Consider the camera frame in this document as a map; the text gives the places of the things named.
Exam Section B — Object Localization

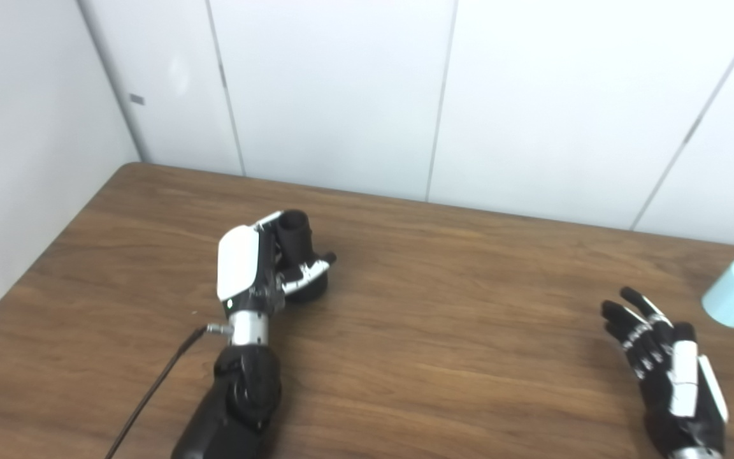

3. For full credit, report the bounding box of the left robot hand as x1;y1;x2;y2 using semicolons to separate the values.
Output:
216;210;338;317

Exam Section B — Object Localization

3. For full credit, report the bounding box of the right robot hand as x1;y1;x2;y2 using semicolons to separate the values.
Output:
600;287;730;455

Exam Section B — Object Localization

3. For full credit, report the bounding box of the black nozzle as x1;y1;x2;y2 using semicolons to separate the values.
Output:
276;210;329;303

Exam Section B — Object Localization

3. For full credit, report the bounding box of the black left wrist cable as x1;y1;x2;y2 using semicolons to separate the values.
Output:
104;324;234;459

